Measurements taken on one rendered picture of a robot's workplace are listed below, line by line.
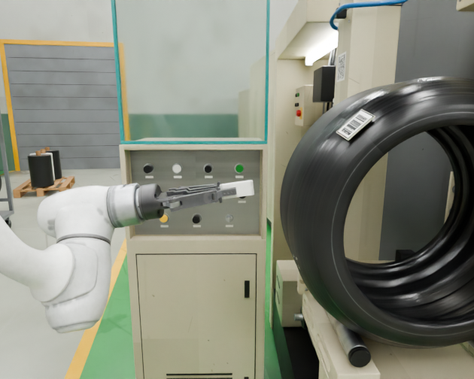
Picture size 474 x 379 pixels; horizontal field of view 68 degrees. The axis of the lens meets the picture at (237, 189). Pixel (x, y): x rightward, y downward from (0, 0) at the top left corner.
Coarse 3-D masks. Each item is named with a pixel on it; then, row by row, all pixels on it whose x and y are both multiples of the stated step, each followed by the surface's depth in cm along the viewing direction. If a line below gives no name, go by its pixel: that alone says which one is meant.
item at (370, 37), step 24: (360, 0) 91; (384, 0) 91; (360, 24) 92; (384, 24) 92; (360, 48) 93; (384, 48) 93; (336, 72) 105; (360, 72) 94; (384, 72) 95; (336, 96) 105; (384, 168) 100; (360, 192) 101; (360, 216) 103; (360, 240) 104
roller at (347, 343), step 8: (336, 320) 81; (336, 328) 79; (344, 328) 77; (344, 336) 75; (352, 336) 74; (360, 336) 76; (344, 344) 74; (352, 344) 72; (360, 344) 71; (352, 352) 70; (360, 352) 70; (368, 352) 71; (352, 360) 71; (360, 360) 71; (368, 360) 71
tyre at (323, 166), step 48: (384, 96) 63; (432, 96) 61; (336, 144) 64; (384, 144) 61; (288, 192) 75; (336, 192) 63; (288, 240) 77; (336, 240) 65; (432, 240) 96; (336, 288) 67; (384, 288) 94; (432, 288) 91; (384, 336) 69; (432, 336) 69
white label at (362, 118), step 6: (360, 114) 63; (366, 114) 62; (348, 120) 64; (354, 120) 63; (360, 120) 62; (366, 120) 61; (342, 126) 64; (348, 126) 63; (354, 126) 62; (360, 126) 61; (336, 132) 64; (342, 132) 63; (348, 132) 62; (354, 132) 61; (348, 138) 61
